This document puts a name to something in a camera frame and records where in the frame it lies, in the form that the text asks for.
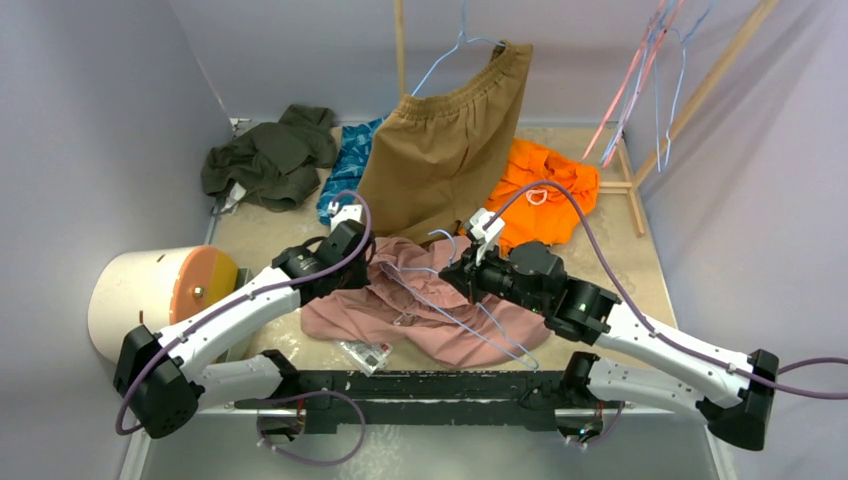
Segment pink shorts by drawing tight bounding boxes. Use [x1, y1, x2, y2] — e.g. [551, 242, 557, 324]
[300, 235, 554, 370]

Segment light blue wire hanger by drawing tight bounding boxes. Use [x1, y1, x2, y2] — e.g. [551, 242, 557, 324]
[372, 230, 549, 370]

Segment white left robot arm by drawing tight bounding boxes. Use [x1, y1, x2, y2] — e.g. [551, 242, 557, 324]
[113, 218, 374, 439]

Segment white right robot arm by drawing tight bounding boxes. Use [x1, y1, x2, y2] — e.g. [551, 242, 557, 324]
[439, 242, 779, 451]

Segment orange shorts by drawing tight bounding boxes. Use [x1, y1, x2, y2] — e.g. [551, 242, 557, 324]
[484, 138, 600, 252]

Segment blue patterned shorts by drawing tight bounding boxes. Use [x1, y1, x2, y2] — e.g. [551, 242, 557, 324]
[316, 116, 386, 226]

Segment dark green shorts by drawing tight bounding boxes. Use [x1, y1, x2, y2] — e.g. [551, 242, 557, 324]
[200, 104, 337, 212]

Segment tan khaki shorts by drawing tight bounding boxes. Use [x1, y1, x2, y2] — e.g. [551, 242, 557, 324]
[358, 42, 534, 244]

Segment light blue hanger middle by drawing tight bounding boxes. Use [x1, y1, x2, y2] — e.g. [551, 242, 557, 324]
[602, 1, 683, 167]

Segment light blue hanger holding shorts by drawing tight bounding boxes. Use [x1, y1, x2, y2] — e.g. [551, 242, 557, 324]
[410, 0, 505, 97]

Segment clear plastic packet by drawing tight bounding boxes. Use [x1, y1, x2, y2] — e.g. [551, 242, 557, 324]
[335, 340, 393, 377]

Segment white cylindrical bin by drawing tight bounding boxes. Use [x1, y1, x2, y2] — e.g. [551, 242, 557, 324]
[88, 247, 194, 363]

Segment wooden clothes rack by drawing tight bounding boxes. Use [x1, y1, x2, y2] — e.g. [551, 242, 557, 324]
[393, 0, 783, 238]

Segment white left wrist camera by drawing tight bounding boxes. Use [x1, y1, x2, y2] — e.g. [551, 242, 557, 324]
[327, 201, 364, 231]

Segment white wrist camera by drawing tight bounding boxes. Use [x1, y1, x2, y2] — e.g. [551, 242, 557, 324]
[465, 208, 506, 266]
[327, 201, 364, 231]

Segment white pink shorts drawstring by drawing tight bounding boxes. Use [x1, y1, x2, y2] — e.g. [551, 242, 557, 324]
[392, 312, 416, 327]

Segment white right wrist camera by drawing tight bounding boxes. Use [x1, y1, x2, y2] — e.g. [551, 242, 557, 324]
[465, 208, 506, 266]

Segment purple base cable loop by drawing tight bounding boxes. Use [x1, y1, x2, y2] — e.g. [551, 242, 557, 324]
[255, 387, 368, 467]

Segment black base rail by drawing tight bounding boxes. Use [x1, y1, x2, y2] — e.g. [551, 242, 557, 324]
[235, 370, 597, 434]

